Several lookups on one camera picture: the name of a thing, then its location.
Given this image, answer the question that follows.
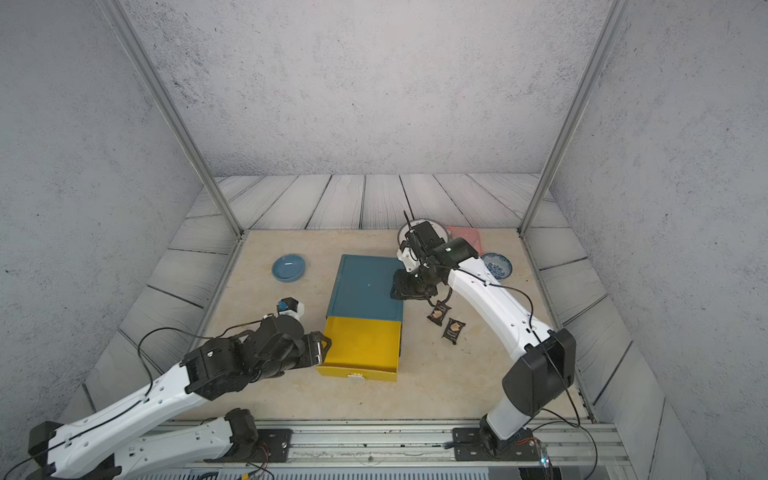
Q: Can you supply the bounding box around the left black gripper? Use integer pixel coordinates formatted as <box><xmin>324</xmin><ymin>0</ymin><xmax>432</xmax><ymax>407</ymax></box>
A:
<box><xmin>252</xmin><ymin>330</ymin><xmax>338</xmax><ymax>385</ymax></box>

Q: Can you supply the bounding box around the black cookie packet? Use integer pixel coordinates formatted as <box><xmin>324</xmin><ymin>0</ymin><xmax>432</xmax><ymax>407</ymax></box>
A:
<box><xmin>442</xmin><ymin>318</ymin><xmax>466</xmax><ymax>345</ymax></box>
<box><xmin>427</xmin><ymin>301</ymin><xmax>451</xmax><ymax>326</ymax></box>

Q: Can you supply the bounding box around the yellow top drawer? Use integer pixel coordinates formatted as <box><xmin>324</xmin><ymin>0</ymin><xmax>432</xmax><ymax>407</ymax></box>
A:
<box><xmin>317</xmin><ymin>317</ymin><xmax>402</xmax><ymax>382</ymax></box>

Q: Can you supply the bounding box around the teal drawer cabinet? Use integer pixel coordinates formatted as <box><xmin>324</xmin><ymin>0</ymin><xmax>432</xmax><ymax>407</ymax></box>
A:
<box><xmin>326</xmin><ymin>254</ymin><xmax>404</xmax><ymax>322</ymax></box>

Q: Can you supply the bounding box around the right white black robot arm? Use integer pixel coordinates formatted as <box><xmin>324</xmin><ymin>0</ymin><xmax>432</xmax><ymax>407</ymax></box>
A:
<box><xmin>391</xmin><ymin>230</ymin><xmax>576</xmax><ymax>455</ymax></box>

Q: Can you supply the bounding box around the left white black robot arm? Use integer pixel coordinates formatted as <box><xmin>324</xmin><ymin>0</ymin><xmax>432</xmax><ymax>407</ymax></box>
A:
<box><xmin>28</xmin><ymin>315</ymin><xmax>332</xmax><ymax>479</ymax></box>

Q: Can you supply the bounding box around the white plate orange sunburst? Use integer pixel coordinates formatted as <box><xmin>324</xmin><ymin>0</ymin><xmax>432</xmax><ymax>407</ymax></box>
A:
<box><xmin>397</xmin><ymin>218</ymin><xmax>450</xmax><ymax>245</ymax></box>

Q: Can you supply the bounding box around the pink plastic tray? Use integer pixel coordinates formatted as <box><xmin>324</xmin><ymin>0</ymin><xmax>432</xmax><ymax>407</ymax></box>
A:
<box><xmin>445</xmin><ymin>226</ymin><xmax>484</xmax><ymax>256</ymax></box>

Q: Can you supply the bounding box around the blue white patterned bowl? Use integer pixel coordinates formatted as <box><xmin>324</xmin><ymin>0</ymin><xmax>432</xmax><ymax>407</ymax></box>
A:
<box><xmin>481</xmin><ymin>252</ymin><xmax>514</xmax><ymax>280</ymax></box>

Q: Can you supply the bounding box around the blue ceramic dish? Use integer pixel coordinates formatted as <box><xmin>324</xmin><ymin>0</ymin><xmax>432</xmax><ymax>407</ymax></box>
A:
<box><xmin>271</xmin><ymin>254</ymin><xmax>307</xmax><ymax>283</ymax></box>

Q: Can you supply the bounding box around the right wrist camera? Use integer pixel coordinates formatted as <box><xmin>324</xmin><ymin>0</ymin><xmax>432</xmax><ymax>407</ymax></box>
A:
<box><xmin>396</xmin><ymin>239</ymin><xmax>421</xmax><ymax>273</ymax></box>

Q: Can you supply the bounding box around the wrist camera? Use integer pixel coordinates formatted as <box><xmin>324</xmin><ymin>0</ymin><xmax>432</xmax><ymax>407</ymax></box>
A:
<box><xmin>276</xmin><ymin>297</ymin><xmax>305</xmax><ymax>320</ymax></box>
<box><xmin>396</xmin><ymin>239</ymin><xmax>421</xmax><ymax>273</ymax></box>

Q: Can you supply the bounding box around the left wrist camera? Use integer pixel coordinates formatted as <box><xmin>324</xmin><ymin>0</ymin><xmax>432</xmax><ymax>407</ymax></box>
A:
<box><xmin>276</xmin><ymin>297</ymin><xmax>305</xmax><ymax>320</ymax></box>

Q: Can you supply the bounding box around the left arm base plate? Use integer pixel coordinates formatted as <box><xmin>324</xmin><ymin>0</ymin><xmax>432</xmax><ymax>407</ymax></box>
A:
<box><xmin>243</xmin><ymin>428</ymin><xmax>293</xmax><ymax>465</ymax></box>

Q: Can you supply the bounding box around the aluminium mounting rail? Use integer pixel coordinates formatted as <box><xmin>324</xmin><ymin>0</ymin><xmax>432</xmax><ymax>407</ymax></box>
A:
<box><xmin>107</xmin><ymin>419</ymin><xmax>637</xmax><ymax>480</ymax></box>

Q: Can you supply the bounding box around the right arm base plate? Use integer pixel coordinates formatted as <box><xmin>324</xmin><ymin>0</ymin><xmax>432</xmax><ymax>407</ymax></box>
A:
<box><xmin>449</xmin><ymin>427</ymin><xmax>541</xmax><ymax>463</ymax></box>

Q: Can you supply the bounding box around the right aluminium frame post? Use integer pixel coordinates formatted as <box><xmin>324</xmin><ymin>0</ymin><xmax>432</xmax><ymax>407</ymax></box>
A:
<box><xmin>518</xmin><ymin>0</ymin><xmax>630</xmax><ymax>239</ymax></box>

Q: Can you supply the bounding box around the aluminium frame post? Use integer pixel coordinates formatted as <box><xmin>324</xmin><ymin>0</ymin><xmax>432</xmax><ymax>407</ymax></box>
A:
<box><xmin>97</xmin><ymin>0</ymin><xmax>244</xmax><ymax>240</ymax></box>
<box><xmin>518</xmin><ymin>0</ymin><xmax>630</xmax><ymax>239</ymax></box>

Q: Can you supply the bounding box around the left aluminium frame post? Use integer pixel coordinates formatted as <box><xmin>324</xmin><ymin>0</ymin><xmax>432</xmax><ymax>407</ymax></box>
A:
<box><xmin>97</xmin><ymin>0</ymin><xmax>244</xmax><ymax>240</ymax></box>

